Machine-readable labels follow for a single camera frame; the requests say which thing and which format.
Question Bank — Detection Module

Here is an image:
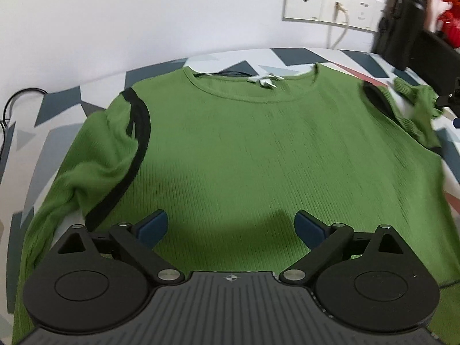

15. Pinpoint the red and orange object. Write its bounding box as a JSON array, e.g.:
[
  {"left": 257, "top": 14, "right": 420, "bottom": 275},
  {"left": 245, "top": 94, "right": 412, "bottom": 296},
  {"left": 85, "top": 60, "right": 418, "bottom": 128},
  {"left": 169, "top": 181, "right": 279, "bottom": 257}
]
[{"left": 423, "top": 0, "right": 460, "bottom": 49}]

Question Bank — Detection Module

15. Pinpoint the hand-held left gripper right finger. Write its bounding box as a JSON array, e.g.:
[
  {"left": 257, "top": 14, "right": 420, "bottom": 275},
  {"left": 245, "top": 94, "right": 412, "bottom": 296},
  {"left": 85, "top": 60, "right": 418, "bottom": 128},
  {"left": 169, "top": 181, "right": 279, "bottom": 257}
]
[{"left": 278, "top": 210, "right": 409, "bottom": 285}]

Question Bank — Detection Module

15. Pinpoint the geometric patterned bed sheet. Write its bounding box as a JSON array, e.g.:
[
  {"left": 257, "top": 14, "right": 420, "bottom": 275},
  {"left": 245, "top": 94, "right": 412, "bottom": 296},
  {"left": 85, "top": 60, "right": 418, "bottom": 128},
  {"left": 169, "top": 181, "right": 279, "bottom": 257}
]
[{"left": 0, "top": 47, "right": 460, "bottom": 345}]

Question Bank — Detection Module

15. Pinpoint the white wall power socket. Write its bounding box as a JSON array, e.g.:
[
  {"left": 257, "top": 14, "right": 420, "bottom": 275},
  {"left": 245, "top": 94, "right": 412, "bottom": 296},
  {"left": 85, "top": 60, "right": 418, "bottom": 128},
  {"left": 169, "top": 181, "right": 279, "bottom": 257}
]
[{"left": 352, "top": 0, "right": 390, "bottom": 31}]

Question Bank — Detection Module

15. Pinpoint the white wall plate with cable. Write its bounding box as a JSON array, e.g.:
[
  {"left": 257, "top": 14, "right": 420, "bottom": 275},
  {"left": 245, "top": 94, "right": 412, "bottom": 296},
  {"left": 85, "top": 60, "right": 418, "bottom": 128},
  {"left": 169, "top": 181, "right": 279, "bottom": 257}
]
[{"left": 321, "top": 0, "right": 354, "bottom": 26}]

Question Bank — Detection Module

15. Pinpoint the black cable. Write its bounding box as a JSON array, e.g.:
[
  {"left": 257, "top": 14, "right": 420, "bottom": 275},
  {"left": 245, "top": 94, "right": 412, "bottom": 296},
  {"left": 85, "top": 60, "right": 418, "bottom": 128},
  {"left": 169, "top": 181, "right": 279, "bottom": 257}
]
[{"left": 0, "top": 88, "right": 48, "bottom": 159}]

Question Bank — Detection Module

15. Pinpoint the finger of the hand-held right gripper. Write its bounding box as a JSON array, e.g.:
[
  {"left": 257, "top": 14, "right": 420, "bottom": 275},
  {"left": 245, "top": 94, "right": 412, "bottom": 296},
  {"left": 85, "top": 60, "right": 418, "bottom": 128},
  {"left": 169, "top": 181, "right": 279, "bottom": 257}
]
[{"left": 436, "top": 77, "right": 460, "bottom": 109}]

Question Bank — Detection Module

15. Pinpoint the green knit sweater black trim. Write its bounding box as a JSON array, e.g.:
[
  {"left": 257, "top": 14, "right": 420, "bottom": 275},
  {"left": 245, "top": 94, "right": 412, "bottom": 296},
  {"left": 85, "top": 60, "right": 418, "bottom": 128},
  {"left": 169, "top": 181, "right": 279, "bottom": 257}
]
[{"left": 12, "top": 63, "right": 460, "bottom": 345}]

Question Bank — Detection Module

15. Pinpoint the white cable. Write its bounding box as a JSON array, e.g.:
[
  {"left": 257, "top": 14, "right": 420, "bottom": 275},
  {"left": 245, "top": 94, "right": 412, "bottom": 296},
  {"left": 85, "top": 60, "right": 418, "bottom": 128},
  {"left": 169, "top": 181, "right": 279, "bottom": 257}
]
[{"left": 328, "top": 2, "right": 350, "bottom": 49}]

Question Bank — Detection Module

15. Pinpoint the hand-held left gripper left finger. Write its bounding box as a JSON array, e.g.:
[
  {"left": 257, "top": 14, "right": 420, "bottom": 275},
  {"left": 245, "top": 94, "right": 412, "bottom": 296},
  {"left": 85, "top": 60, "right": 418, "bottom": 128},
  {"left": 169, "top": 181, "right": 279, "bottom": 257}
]
[{"left": 52, "top": 210, "right": 181, "bottom": 288}]

